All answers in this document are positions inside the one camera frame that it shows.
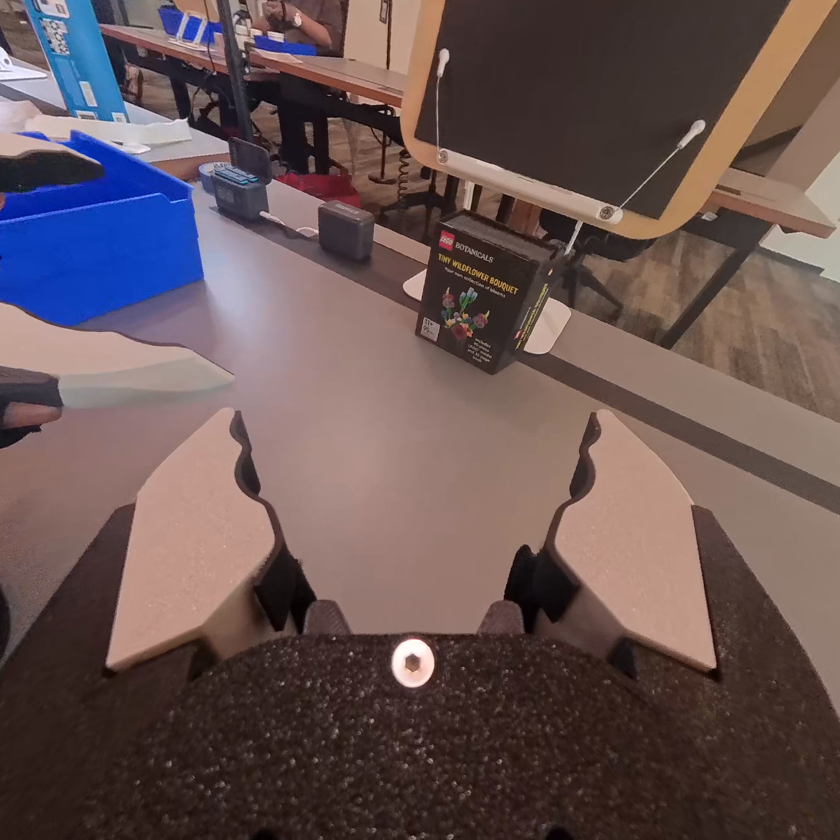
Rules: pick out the grey desk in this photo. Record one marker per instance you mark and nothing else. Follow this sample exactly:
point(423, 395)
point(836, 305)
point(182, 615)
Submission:
point(394, 420)

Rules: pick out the black board on white stand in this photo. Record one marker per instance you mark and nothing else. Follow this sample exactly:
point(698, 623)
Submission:
point(591, 92)

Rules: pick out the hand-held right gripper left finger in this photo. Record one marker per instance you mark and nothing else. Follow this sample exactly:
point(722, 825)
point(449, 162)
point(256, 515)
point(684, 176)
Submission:
point(184, 551)

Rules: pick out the dark charger block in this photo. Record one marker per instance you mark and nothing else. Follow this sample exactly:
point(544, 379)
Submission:
point(239, 193)

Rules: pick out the blue plastic bin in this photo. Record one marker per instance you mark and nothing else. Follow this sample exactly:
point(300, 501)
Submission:
point(105, 250)

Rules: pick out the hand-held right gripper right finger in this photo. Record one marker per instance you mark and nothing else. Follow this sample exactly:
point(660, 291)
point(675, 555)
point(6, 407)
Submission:
point(643, 551)

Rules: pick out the blue printed carton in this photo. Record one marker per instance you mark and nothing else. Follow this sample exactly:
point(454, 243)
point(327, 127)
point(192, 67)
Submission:
point(72, 53)

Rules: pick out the black glossy cardboard box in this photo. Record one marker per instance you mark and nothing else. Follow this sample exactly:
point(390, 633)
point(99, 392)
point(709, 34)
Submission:
point(479, 295)

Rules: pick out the person's left hand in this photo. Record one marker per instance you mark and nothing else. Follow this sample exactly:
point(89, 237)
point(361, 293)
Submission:
point(26, 400)

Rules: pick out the white paper sheet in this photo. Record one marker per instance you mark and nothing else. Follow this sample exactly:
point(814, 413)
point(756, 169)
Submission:
point(118, 131)

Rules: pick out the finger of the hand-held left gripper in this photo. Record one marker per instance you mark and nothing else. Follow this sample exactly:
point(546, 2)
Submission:
point(118, 368)
point(40, 164)

